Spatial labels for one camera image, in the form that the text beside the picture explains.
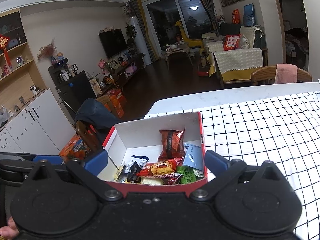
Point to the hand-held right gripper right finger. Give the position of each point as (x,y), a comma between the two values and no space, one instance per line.
(215,162)

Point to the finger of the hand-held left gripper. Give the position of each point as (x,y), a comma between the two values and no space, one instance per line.
(47,159)

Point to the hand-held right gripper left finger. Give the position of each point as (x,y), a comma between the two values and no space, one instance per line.
(96,161)

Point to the light blue snack packet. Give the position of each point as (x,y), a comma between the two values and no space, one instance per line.
(193,156)

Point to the green snack packet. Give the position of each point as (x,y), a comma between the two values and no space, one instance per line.
(188,173)

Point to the black snack packet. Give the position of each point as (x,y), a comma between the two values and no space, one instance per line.
(132,171)

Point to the white and blue snack packet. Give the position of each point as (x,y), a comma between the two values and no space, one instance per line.
(140,161)

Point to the dark red snack packet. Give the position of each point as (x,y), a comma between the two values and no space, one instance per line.
(171,143)

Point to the red and white cardboard box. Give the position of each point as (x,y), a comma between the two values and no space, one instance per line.
(140,136)

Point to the large red snack bag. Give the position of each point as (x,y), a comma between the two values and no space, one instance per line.
(160,167)

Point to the cream snack packet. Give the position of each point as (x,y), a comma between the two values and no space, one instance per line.
(151,181)

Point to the person's left hand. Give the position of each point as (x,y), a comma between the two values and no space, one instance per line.
(8,230)

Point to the orange printed carton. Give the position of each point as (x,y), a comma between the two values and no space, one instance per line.
(75,148)

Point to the dark wooden chair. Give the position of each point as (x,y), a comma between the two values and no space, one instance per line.
(86,136)

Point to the white cabinet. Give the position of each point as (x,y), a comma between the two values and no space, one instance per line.
(32,122)

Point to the blue jacket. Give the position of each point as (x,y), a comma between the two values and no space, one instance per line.
(95,113)

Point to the white checkered tablecloth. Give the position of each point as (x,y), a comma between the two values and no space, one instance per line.
(262,142)

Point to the stack of orange boxes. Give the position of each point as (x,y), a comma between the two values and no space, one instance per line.
(113,102)

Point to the black water dispenser cabinet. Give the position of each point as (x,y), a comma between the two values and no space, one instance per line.
(75,85)

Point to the low television stand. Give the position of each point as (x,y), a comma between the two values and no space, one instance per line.
(125,71)

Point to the sofa with cream cover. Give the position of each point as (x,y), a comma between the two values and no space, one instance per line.
(237,60)

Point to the dried flower bouquet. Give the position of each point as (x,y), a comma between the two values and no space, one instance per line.
(47,50)

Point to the pink towel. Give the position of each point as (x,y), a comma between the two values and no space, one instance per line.
(285,73)

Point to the wooden coffee table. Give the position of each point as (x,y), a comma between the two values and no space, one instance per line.
(177,52)

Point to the black television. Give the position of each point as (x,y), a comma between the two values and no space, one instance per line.
(113,43)

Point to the red printed cushion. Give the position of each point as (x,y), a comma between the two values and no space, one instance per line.
(232,42)

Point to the yellow giraffe toy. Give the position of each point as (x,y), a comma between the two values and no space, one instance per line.
(190,41)

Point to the red hanging ornament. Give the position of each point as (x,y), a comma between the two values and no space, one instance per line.
(3,42)

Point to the white standing air conditioner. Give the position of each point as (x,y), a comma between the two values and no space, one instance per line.
(140,40)

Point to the green potted plant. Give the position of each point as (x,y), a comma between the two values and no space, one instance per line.
(131,36)

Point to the red gift bag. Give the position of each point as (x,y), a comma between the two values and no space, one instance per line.
(235,16)

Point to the grey and yellow curtain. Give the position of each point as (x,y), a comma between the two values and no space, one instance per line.
(208,2)
(141,17)

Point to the blue cushion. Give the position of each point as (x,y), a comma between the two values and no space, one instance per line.
(249,15)

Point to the wooden wall shelf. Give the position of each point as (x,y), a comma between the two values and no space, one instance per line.
(17,75)

